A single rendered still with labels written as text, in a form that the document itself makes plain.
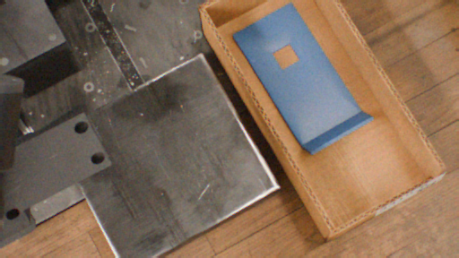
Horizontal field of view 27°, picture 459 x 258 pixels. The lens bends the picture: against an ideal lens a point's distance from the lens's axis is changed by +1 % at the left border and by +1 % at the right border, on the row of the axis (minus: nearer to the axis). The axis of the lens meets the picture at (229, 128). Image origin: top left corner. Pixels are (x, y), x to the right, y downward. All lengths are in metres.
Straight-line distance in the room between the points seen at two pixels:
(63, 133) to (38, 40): 0.25
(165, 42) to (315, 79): 0.16
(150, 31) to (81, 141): 0.33
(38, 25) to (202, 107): 0.18
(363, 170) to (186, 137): 0.18
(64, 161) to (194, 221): 0.26
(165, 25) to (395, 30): 0.24
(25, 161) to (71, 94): 0.31
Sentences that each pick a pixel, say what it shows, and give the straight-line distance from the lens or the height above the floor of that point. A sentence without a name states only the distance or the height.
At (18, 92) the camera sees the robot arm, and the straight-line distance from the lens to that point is 0.63.
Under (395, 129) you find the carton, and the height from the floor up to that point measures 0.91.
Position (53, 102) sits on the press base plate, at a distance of 0.99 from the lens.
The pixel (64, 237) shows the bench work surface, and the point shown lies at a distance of 0.95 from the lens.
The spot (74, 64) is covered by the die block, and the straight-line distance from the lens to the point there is 0.97.
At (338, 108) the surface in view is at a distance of 0.95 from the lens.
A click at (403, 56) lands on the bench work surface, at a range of 0.99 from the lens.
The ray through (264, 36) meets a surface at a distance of 0.98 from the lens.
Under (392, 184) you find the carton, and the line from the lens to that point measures 0.94.
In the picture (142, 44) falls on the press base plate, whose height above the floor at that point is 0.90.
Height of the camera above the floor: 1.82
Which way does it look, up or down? 75 degrees down
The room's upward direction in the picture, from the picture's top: 9 degrees counter-clockwise
